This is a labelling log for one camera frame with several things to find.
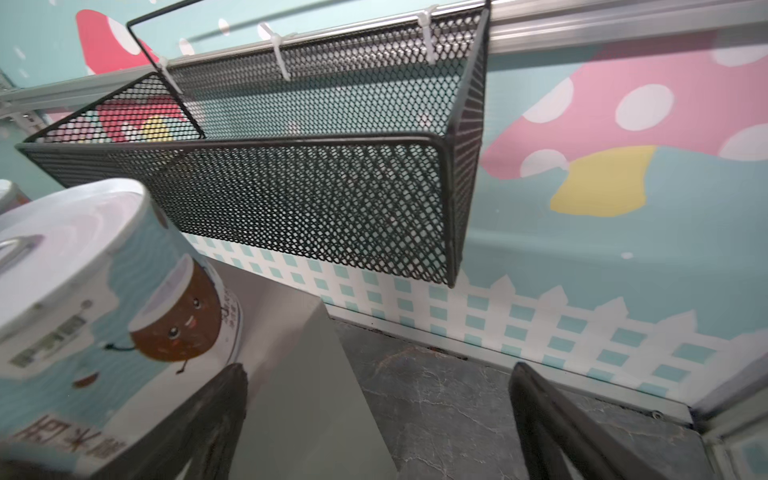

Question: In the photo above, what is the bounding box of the pink label can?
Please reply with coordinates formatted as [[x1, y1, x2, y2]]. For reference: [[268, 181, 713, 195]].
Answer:
[[0, 179, 30, 215]]

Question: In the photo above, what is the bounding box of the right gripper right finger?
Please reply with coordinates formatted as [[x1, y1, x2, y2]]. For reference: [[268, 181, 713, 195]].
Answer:
[[508, 362, 664, 480]]

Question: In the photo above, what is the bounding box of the beige metal cabinet counter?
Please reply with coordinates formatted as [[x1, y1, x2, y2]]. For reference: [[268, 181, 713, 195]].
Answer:
[[212, 261, 398, 479]]

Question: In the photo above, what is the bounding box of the black mesh wall basket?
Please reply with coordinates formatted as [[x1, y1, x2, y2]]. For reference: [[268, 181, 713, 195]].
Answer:
[[19, 1, 491, 286]]

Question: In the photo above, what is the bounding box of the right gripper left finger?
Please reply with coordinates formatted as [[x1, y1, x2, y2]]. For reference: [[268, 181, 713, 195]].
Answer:
[[92, 364, 248, 479]]

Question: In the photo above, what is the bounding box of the blue label can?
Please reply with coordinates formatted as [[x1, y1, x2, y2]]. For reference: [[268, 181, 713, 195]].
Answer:
[[1, 179, 242, 475]]

